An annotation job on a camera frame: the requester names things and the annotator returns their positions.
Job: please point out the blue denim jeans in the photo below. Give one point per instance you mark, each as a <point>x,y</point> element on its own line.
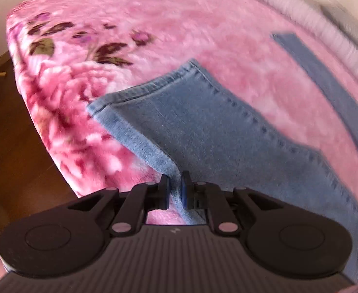
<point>203,128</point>

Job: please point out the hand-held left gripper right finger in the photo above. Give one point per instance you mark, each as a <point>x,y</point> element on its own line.
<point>185,190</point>

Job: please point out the pink floral blanket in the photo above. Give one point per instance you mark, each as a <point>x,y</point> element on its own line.
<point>227,21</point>

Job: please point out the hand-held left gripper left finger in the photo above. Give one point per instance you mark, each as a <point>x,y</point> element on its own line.
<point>165,190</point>

